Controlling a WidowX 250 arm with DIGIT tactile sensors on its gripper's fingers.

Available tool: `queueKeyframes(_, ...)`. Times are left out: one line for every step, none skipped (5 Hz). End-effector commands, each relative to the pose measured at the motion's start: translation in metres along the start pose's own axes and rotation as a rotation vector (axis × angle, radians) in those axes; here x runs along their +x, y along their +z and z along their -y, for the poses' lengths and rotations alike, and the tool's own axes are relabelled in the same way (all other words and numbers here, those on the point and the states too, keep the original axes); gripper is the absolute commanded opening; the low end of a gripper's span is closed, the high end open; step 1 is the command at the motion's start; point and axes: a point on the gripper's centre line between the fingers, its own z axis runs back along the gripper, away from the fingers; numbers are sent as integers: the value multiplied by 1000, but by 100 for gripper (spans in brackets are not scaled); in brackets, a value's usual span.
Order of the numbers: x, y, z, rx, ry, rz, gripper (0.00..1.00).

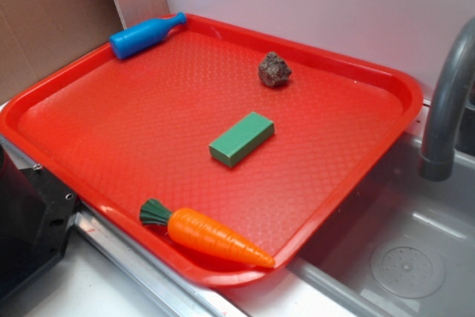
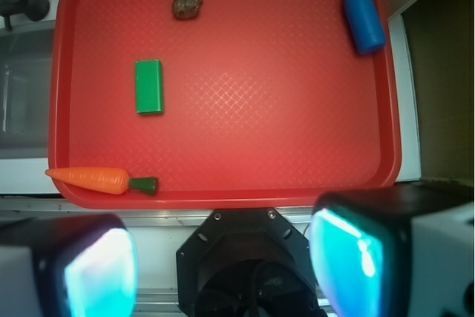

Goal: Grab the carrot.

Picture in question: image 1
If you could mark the grey sink basin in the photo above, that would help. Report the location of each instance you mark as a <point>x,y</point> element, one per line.
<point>399,245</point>

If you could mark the brown cardboard panel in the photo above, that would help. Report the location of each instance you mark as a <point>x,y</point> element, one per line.
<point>39,37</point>

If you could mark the blue toy bottle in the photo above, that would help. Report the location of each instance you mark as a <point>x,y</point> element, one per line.
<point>141,36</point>

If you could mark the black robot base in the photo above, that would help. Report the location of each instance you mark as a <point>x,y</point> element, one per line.
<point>37,211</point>

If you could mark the brown rock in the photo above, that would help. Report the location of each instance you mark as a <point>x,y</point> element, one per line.
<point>273,71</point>

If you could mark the grey faucet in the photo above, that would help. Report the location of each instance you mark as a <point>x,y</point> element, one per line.
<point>450,121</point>

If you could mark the orange toy carrot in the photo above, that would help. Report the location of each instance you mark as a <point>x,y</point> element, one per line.
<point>201,233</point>

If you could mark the red plastic tray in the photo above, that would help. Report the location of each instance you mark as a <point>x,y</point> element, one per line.
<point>119,132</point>

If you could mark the green rectangular block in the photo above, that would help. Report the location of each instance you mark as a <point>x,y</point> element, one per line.
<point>235,144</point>

